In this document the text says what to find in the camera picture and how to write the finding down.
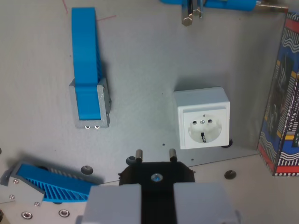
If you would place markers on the colourful patterned cardboard box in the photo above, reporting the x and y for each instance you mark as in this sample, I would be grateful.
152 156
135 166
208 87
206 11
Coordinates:
283 112

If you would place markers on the silver washer screw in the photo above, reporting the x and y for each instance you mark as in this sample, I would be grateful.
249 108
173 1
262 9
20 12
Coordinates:
63 212
26 214

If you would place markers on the black plug with metal pins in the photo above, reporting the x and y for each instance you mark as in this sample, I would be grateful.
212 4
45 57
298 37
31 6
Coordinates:
157 193

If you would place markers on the grey bracket with screws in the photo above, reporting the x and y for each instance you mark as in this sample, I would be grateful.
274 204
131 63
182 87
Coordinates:
21 190

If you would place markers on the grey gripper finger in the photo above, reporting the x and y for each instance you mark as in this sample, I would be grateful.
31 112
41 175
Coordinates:
201 203
112 205

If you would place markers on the grey bracket with two holes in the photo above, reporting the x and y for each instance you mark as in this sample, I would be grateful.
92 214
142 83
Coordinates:
104 102

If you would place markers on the countersunk table screw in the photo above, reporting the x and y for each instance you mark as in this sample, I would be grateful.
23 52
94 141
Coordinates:
87 169

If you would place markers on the blue ribbed plastic wedge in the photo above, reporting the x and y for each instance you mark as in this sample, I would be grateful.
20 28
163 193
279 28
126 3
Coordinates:
58 185

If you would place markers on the metal rod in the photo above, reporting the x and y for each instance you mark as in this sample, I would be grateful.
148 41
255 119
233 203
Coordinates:
272 7

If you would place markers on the white wall socket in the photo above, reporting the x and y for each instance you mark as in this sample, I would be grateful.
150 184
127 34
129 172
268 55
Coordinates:
203 116

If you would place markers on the dark round knob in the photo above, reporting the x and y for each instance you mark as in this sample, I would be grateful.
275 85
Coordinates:
130 161

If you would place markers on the thin metal hex key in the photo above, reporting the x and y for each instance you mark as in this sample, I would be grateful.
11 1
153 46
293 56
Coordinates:
198 10

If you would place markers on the thick metal hex key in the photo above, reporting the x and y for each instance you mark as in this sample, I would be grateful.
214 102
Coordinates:
187 16

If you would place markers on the long blue plastic lever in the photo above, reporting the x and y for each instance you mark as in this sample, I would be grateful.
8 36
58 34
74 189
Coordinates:
85 58

